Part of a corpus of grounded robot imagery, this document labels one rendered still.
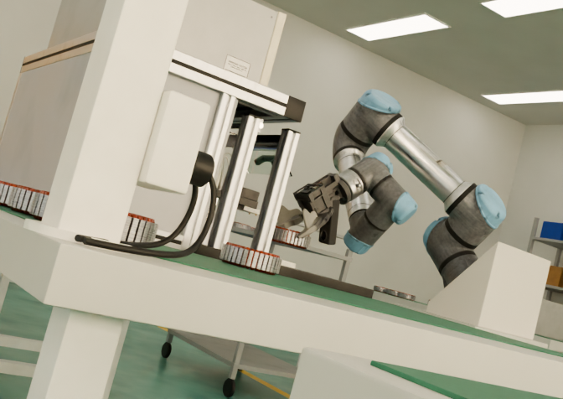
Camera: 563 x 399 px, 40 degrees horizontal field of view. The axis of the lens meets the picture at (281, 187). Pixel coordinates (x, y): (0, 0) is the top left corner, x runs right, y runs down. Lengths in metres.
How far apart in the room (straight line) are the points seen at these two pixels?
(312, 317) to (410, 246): 8.51
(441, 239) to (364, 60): 6.59
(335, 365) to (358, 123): 1.97
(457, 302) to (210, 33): 0.96
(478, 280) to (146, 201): 0.97
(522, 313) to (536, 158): 8.08
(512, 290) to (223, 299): 1.53
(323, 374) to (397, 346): 0.52
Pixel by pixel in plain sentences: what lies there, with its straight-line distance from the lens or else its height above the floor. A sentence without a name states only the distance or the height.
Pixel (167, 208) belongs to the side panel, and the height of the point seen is 0.82.
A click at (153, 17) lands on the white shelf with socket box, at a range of 0.74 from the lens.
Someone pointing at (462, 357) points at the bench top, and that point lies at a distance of 0.89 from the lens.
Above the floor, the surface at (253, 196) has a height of 0.91.
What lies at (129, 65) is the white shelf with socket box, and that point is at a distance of 0.72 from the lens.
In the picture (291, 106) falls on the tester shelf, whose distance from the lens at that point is 1.62.
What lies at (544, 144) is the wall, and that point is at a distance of 10.23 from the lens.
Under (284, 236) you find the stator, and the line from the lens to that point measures 1.83.
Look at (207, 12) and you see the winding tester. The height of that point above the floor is 1.25.
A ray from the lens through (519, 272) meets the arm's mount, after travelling 2.17.
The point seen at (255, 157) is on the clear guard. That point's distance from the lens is 2.19.
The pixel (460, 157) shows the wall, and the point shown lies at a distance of 9.69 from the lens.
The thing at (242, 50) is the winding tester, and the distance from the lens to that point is 1.72.
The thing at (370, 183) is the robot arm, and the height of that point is 1.03.
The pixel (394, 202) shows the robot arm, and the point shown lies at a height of 0.99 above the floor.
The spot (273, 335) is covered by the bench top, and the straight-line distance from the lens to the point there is 0.73.
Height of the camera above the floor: 0.78
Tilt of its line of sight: 5 degrees up
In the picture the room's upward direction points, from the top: 15 degrees clockwise
